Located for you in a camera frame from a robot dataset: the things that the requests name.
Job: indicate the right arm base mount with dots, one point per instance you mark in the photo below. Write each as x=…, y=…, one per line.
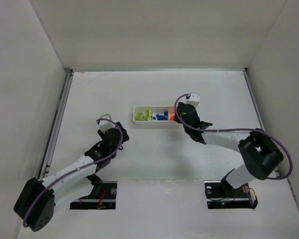
x=220, y=194

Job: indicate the white three-compartment plastic tray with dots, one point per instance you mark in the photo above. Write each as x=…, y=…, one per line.
x=161, y=110

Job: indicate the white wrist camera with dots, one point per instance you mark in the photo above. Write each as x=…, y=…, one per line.
x=193, y=99
x=105, y=123

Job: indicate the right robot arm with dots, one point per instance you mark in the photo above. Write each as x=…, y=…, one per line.
x=259, y=153

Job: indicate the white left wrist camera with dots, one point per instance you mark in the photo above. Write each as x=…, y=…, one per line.
x=105, y=123

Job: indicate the large blue arch lego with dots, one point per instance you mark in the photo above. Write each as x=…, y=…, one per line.
x=160, y=117

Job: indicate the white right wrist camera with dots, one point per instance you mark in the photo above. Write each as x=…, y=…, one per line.
x=193, y=99

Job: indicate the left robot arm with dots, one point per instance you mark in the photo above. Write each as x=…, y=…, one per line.
x=41, y=198

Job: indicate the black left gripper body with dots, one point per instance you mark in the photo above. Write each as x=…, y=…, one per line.
x=121, y=132

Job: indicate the orange dome lego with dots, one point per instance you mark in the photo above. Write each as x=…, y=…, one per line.
x=171, y=118

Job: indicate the green square lego upside-down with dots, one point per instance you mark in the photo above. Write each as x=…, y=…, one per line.
x=140, y=117

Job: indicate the green curved slope lego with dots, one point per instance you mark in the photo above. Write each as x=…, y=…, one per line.
x=149, y=115

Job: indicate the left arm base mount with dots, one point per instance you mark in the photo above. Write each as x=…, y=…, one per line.
x=102, y=196

